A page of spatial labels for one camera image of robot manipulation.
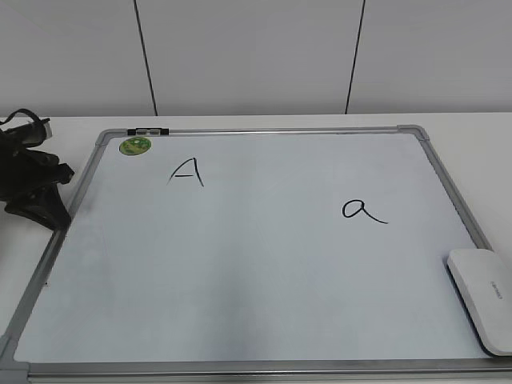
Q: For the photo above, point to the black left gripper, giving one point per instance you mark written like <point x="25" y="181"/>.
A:
<point x="23" y="170"/>

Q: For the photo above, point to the white whiteboard eraser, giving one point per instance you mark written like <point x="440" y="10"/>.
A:
<point x="484" y="283"/>

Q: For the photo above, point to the round green magnet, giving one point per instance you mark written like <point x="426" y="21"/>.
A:
<point x="135" y="146"/>

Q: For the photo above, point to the grey framed whiteboard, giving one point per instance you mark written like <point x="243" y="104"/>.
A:
<point x="246" y="254"/>

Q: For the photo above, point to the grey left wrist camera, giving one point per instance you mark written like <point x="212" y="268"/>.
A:
<point x="34" y="134"/>

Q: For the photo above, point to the black grey frame clip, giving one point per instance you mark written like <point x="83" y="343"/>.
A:
<point x="148" y="132"/>

